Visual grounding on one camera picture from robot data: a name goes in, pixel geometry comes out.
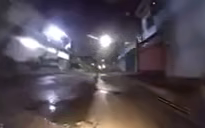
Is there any street lamp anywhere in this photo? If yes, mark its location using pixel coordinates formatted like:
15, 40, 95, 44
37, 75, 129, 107
87, 32, 114, 49

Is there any wet dark asphalt road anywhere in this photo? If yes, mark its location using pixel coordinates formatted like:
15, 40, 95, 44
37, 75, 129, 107
0, 70, 205, 128

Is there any building with red shutter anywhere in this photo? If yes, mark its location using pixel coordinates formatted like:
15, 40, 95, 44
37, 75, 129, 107
118, 0, 205, 81

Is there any building with lit front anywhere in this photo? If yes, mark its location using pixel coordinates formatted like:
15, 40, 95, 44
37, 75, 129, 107
0, 23, 74, 73

